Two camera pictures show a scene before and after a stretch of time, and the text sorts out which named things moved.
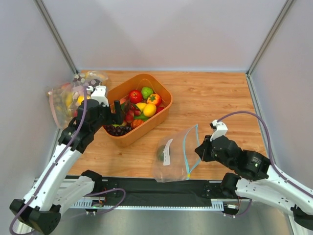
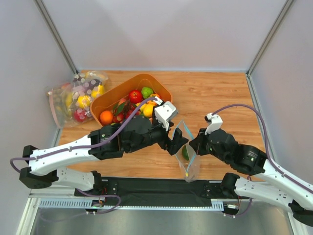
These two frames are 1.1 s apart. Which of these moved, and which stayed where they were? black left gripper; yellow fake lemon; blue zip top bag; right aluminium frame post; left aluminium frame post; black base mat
Moved: black left gripper; blue zip top bag
Stayed: left aluminium frame post; yellow fake lemon; black base mat; right aluminium frame post
